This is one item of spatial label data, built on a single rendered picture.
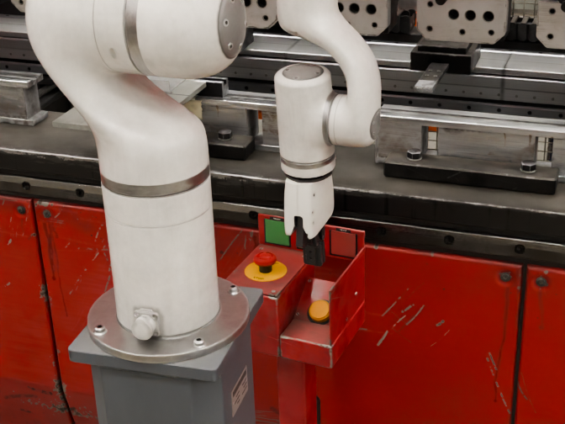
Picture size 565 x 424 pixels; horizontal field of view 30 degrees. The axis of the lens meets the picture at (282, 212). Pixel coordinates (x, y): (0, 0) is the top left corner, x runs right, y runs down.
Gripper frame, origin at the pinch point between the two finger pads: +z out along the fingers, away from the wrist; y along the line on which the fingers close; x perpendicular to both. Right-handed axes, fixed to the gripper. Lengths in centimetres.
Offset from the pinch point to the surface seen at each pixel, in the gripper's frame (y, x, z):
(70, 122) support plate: -3.7, -46.6, -15.4
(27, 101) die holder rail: -26, -74, -6
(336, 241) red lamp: -9.8, -0.1, 3.8
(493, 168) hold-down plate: -29.2, 21.9, -3.6
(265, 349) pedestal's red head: 6.5, -7.1, 16.8
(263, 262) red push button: 0.2, -9.2, 3.8
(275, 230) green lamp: -9.8, -11.6, 3.7
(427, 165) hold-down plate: -26.7, 10.8, -3.8
